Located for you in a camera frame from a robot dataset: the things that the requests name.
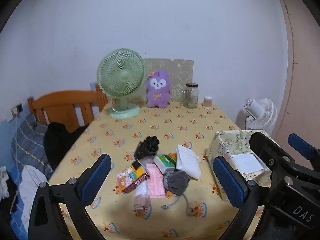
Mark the white cloth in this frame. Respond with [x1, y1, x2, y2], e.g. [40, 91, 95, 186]
[19, 165, 49, 230]

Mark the wall socket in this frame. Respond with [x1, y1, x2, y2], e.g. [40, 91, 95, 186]
[11, 103, 23, 117]

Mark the blue bed sheet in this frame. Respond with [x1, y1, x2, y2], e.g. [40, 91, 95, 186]
[0, 120, 63, 240]

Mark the pile of clothes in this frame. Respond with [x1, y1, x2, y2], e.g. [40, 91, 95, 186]
[0, 166, 19, 220]

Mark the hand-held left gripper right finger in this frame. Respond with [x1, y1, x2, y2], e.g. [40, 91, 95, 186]
[212, 156, 273, 240]

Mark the beige door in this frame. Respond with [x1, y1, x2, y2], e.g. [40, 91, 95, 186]
[271, 0, 320, 150]

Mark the black plastic bag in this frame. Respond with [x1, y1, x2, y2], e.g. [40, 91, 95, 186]
[134, 135, 160, 160]

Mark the yellow cartoon storage box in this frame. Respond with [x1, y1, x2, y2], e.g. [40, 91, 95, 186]
[206, 129, 273, 202]

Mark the purple plush toy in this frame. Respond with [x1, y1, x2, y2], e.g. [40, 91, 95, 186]
[146, 70, 172, 108]

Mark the green tissue pack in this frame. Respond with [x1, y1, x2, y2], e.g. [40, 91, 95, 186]
[153, 153, 178, 174]

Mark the yellow cartoon tablecloth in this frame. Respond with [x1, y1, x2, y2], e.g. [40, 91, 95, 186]
[47, 101, 273, 240]

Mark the white standing fan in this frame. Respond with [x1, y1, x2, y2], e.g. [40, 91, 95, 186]
[236, 98, 278, 132]

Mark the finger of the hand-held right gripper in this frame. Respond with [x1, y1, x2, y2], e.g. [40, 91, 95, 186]
[249, 131, 298, 179]
[287, 133, 320, 170]

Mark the black clothing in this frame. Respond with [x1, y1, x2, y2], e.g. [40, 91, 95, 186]
[44, 122, 89, 172]

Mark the white towel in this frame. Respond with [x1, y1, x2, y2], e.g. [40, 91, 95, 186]
[175, 144, 202, 180]

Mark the white paper sheet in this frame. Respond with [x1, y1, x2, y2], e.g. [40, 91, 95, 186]
[231, 153, 267, 174]

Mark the wooden bed headboard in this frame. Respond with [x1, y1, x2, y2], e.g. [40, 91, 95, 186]
[27, 84, 108, 133]

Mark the clear plastic bottle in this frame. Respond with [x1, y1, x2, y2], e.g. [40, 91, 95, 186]
[132, 180, 152, 212]

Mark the beige cartoon patterned board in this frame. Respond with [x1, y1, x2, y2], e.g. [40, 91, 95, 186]
[143, 58, 194, 103]

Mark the blue plaid pillow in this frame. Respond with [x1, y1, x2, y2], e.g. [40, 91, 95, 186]
[10, 115, 54, 180]

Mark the cartoon printed packet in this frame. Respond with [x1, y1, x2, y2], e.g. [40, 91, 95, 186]
[116, 160, 150, 194]

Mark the glass jar with handle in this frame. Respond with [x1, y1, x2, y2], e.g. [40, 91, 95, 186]
[182, 82, 200, 109]

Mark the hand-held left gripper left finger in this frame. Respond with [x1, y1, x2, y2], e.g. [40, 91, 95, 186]
[28, 153, 112, 240]

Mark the pink translucent pack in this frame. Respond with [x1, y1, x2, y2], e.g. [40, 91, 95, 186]
[146, 163, 167, 198]

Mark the green desk fan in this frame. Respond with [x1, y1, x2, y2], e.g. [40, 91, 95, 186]
[97, 49, 147, 119]

